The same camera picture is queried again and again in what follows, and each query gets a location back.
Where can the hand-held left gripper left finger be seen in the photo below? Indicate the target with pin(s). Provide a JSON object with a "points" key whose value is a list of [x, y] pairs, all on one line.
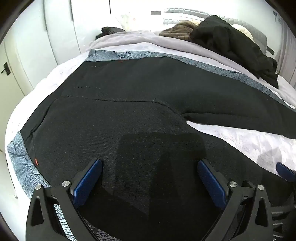
{"points": [[86, 182]]}

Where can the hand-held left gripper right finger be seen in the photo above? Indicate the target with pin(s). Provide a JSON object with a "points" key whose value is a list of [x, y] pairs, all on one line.
{"points": [[212, 185]]}

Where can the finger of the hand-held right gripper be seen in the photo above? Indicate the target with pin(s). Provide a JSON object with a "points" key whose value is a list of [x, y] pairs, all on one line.
{"points": [[286, 171]]}

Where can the black pants with patterned trim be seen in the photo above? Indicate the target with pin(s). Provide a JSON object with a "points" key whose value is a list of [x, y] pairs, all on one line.
{"points": [[129, 111]]}

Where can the lavender bed blanket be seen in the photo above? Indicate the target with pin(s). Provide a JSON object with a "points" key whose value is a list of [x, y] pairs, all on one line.
{"points": [[242, 143]]}

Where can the white door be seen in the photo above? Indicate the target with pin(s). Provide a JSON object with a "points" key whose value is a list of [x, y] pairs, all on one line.
{"points": [[20, 67]]}

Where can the grey headboard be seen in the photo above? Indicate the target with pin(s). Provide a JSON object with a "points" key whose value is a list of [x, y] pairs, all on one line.
{"points": [[261, 37]]}

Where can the black jacket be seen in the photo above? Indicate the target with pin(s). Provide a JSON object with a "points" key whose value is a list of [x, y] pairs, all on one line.
{"points": [[231, 44]]}

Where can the cream plush cushion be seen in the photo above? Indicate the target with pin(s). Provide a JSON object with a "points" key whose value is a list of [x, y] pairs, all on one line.
{"points": [[244, 31]]}

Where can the small black cloth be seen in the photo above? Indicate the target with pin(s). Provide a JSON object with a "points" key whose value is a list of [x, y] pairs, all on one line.
{"points": [[109, 31]]}

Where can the white wardrobe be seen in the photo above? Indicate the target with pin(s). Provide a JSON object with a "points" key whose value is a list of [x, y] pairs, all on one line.
{"points": [[69, 27]]}

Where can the brown furry garment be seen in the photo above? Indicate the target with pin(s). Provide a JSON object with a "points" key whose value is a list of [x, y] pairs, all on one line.
{"points": [[178, 31]]}

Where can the white floral pillow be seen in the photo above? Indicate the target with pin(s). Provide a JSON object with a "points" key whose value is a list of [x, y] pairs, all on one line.
{"points": [[126, 20]]}

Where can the grey quilted pillow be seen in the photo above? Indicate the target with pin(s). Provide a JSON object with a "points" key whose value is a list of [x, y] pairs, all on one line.
{"points": [[175, 14]]}

